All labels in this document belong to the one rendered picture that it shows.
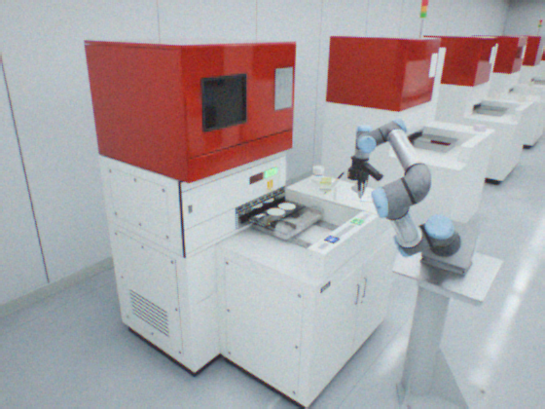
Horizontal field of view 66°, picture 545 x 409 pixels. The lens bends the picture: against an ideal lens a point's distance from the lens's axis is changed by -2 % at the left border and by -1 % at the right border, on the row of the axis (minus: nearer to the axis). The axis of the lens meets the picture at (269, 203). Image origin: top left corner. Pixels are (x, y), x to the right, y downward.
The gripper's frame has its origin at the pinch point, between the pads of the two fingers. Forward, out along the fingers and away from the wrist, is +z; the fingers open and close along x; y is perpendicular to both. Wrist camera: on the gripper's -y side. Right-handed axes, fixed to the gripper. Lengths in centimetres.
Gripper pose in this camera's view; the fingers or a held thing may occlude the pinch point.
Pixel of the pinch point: (361, 196)
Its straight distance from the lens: 219.1
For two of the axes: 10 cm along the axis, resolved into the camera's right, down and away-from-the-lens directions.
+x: -6.2, 2.9, -7.3
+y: -7.8, -2.5, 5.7
